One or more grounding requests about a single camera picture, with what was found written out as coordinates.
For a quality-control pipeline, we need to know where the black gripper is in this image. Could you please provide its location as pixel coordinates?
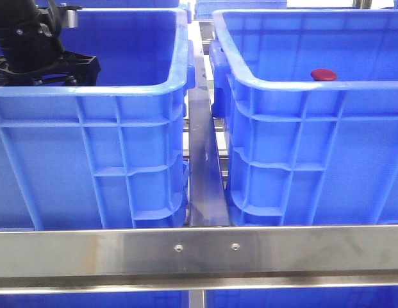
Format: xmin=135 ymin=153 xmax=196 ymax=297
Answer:
xmin=0 ymin=51 xmax=101 ymax=87

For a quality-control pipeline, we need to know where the red push button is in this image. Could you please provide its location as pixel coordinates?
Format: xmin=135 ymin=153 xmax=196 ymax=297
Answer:
xmin=310 ymin=68 xmax=338 ymax=81

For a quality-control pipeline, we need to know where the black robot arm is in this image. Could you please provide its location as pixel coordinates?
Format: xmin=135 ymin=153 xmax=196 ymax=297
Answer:
xmin=0 ymin=1 xmax=101 ymax=87

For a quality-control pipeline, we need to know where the blue crate at left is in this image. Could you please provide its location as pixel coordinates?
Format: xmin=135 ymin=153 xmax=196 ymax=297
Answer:
xmin=0 ymin=8 xmax=195 ymax=231

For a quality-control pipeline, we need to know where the far tall blue crate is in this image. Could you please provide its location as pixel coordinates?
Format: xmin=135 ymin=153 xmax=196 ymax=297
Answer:
xmin=194 ymin=0 xmax=288 ymax=20

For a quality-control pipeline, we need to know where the steel rack centre divider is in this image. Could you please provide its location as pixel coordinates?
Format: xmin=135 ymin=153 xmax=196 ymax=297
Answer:
xmin=187 ymin=47 xmax=231 ymax=227

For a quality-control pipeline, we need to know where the lower left blue crate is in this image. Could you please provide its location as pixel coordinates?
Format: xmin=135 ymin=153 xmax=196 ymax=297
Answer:
xmin=0 ymin=291 xmax=188 ymax=307

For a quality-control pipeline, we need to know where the large blue plastic crate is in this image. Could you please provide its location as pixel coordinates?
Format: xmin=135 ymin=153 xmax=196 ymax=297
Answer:
xmin=210 ymin=9 xmax=398 ymax=226

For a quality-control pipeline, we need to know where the lower right blue crate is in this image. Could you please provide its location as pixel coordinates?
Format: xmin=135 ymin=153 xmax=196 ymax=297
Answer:
xmin=206 ymin=286 xmax=398 ymax=307

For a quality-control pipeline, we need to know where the steel rack front rail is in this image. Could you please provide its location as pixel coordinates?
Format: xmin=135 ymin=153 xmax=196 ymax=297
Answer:
xmin=0 ymin=225 xmax=398 ymax=294

